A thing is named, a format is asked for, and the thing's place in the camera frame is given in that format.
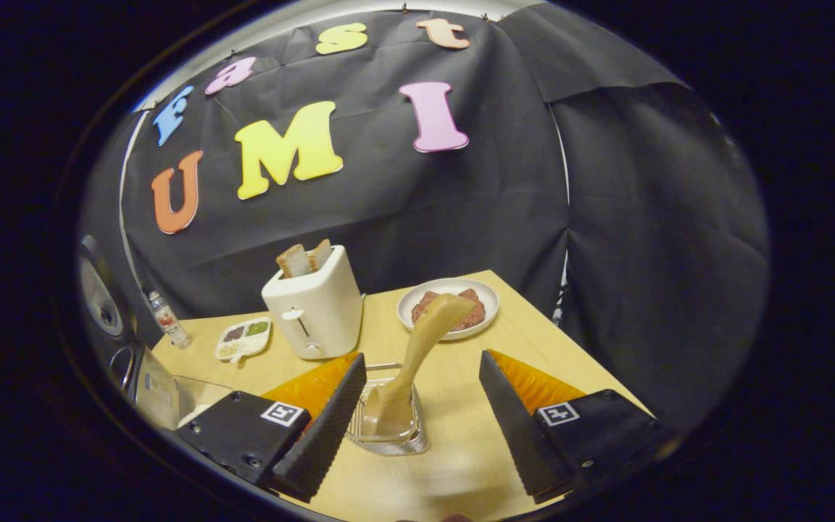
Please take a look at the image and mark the brown meat piece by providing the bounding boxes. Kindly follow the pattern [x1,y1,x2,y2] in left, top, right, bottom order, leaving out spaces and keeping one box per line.
[412,291,441,325]
[459,289,486,331]

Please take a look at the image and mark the dark grey rice cooker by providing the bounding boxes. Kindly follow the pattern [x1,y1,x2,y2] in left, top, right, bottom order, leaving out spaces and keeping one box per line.
[77,233,146,407]

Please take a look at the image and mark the white divided bean dish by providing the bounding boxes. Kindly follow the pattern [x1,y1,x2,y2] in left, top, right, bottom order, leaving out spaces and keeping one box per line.
[215,317,273,363]

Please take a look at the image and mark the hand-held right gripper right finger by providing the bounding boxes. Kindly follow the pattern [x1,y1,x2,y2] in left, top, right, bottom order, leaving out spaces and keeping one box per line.
[479,349,668,505]

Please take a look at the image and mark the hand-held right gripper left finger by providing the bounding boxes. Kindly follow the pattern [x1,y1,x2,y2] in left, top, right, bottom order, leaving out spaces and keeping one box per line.
[175,353,367,502]

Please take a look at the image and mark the clear drink bottle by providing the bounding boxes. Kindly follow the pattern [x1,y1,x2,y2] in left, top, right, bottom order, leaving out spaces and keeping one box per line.
[148,291,192,350]

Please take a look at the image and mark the black backdrop cloth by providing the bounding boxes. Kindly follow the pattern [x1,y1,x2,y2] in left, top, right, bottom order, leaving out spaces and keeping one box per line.
[80,7,770,436]

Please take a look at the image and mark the white toaster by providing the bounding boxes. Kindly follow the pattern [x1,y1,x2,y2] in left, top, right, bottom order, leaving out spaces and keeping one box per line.
[262,245,364,360]

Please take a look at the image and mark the white round plate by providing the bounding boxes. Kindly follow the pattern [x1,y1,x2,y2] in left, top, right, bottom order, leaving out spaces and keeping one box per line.
[397,278,499,341]

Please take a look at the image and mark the wooden spoon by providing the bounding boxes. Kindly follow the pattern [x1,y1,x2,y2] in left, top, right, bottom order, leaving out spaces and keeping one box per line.
[361,294,476,436]

